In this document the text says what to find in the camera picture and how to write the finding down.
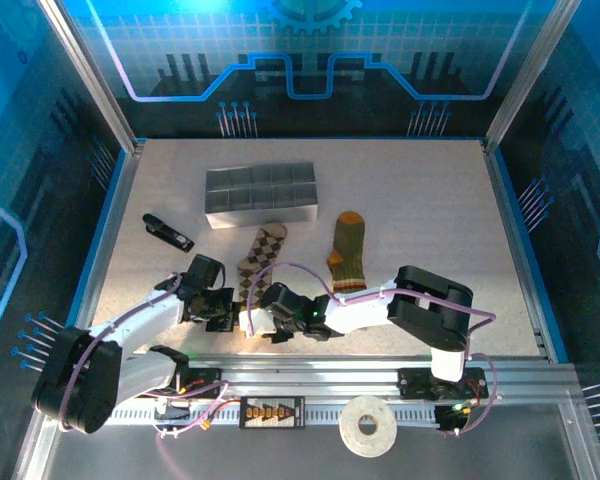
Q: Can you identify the black stapler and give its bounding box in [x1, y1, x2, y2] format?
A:
[141, 213, 196, 254]

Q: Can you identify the aluminium frame post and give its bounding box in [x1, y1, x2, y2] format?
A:
[483, 0, 582, 152]
[37, 0, 142, 152]

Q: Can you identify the slotted grey cable duct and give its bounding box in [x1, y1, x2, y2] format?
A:
[104, 397, 441, 427]

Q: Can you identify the olive green orange-toed sock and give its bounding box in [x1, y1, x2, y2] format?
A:
[326, 211, 368, 295]

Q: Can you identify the black connector board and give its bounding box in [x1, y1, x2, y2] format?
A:
[238, 396, 307, 430]

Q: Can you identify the aluminium table rail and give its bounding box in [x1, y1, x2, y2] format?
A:
[44, 355, 579, 397]

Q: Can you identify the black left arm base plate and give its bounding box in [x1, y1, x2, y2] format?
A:
[172, 367, 224, 401]

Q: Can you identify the white tape roll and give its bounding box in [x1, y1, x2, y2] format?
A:
[338, 395, 398, 459]

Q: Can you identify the beige brown argyle sock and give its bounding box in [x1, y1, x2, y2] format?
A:
[236, 223, 289, 307]

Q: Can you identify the black controller with green light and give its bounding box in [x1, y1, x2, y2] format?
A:
[433, 402, 474, 434]

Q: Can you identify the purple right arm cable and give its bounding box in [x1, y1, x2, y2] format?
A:
[246, 261, 502, 439]

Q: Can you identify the grey divided organizer box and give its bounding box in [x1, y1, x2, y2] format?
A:
[204, 161, 320, 231]

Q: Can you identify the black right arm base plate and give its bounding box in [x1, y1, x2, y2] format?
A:
[397, 367, 490, 401]

